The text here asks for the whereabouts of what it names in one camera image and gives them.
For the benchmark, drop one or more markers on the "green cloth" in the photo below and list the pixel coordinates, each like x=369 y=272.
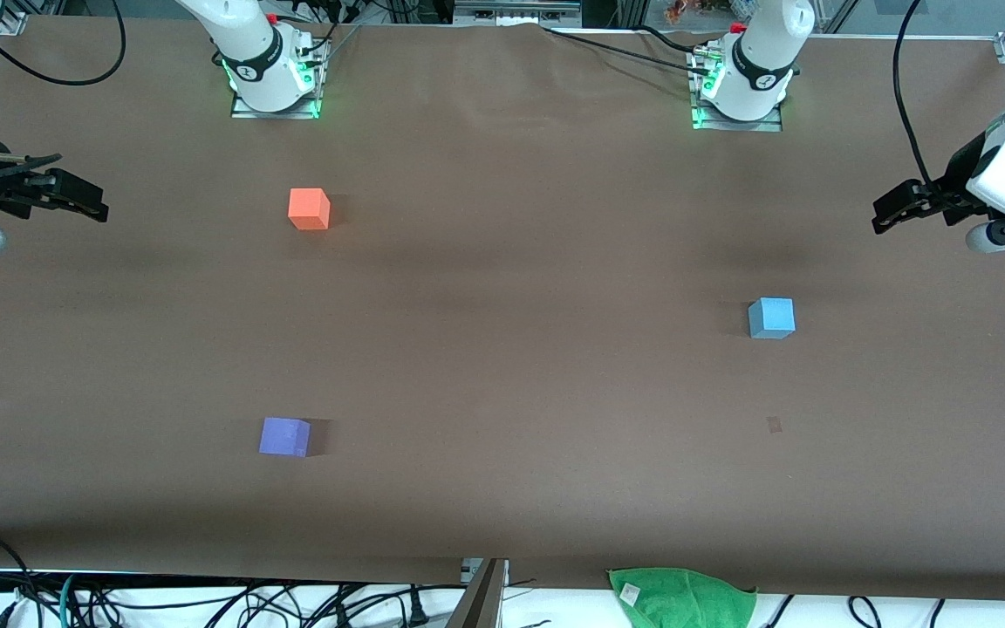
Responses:
x=681 y=597

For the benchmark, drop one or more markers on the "grey power strip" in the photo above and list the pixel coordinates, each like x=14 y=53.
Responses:
x=516 y=10

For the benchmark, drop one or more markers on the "grey metal profile bar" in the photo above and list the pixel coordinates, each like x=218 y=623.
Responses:
x=481 y=597

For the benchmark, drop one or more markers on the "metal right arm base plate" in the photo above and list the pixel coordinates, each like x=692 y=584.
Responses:
x=315 y=106

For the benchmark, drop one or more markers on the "purple block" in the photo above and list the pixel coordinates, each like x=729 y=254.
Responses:
x=284 y=437

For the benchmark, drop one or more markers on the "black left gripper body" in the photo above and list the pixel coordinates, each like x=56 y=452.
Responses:
x=959 y=180

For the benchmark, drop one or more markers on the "black power plug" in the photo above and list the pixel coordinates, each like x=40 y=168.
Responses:
x=417 y=609

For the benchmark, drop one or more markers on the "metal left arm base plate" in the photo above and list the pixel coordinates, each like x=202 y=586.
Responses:
x=773 y=122

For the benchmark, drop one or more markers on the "orange block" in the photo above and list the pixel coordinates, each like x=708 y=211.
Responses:
x=308 y=209

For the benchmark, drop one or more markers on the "blue block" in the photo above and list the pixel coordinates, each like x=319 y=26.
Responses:
x=771 y=318

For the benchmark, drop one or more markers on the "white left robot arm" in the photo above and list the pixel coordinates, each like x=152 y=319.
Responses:
x=760 y=52

